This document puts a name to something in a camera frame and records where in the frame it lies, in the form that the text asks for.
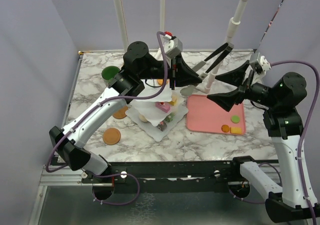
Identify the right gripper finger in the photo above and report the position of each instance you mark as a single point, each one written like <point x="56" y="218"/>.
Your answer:
<point x="226" y="100"/>
<point x="234" y="77"/>

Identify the wooden coaster far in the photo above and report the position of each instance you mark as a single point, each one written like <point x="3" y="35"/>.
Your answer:
<point x="120" y="114"/>

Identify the yellow sponge cake square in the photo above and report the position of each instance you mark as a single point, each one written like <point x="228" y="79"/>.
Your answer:
<point x="173" y="100"/>

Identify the three tier white stand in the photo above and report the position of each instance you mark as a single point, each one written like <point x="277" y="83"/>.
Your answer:
<point x="148" y="109"/>

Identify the yellow rectangular biscuit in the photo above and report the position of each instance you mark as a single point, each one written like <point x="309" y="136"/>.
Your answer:
<point x="236" y="130"/>

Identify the wooden coaster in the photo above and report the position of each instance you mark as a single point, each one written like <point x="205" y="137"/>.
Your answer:
<point x="111" y="136"/>
<point x="120" y="114"/>

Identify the orange sandwich biscuit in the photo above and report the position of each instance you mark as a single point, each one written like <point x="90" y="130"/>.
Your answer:
<point x="160" y="82"/>

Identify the left white pvc pole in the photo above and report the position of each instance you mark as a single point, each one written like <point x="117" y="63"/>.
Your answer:
<point x="119" y="9"/>

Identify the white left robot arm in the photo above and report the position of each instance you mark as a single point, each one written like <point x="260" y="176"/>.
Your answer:
<point x="126" y="86"/>

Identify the middle white pvc pole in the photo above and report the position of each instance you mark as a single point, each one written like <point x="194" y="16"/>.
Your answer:
<point x="162" y="15"/>

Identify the orange chip cookie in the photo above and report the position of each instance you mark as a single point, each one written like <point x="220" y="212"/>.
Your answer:
<point x="225" y="128"/>

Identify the wooden coaster near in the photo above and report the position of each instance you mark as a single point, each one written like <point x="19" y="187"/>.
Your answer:
<point x="111" y="136"/>

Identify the green interior mug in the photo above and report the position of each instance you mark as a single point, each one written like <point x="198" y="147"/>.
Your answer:
<point x="109" y="72"/>

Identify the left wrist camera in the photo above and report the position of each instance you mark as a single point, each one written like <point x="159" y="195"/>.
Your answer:
<point x="172" y="46"/>

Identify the pink serving tray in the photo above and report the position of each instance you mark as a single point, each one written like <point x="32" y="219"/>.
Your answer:
<point x="206" y="116"/>

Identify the white round cake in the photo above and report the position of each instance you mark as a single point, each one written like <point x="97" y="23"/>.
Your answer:
<point x="143" y="119"/>

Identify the green round biscuit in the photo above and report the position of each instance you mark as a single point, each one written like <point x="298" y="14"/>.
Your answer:
<point x="235" y="119"/>

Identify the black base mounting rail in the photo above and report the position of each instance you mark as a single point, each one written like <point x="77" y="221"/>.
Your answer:
<point x="173" y="177"/>

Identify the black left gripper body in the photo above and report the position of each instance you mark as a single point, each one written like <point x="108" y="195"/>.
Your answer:
<point x="175" y="76"/>

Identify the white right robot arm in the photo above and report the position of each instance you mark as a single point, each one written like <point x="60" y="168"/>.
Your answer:
<point x="293" y="199"/>

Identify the pink cake slice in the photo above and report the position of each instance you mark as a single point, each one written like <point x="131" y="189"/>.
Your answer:
<point x="163" y="106"/>

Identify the green swiss roll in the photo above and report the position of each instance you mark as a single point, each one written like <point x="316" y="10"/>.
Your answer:
<point x="169" y="118"/>

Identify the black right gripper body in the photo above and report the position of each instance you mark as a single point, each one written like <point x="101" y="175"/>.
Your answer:
<point x="244" y="89"/>

